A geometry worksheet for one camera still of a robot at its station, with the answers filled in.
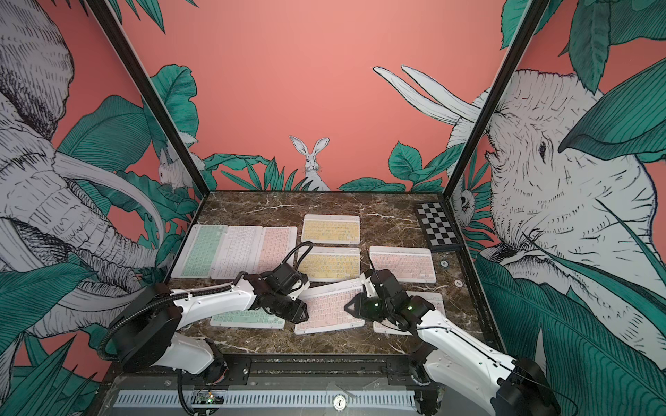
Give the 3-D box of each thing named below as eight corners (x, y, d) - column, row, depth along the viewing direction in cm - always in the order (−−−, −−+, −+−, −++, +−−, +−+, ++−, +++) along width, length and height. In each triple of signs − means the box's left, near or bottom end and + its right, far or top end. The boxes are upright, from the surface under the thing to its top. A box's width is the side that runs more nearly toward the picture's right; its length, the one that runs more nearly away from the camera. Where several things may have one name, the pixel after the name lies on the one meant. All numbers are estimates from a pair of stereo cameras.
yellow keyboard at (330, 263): (297, 281, 95) (296, 279, 93) (301, 249, 104) (300, 246, 102) (361, 282, 95) (361, 279, 93) (359, 249, 104) (359, 246, 102)
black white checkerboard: (430, 252, 103) (433, 247, 100) (413, 208, 119) (416, 202, 115) (459, 250, 104) (463, 244, 101) (439, 206, 120) (442, 200, 116)
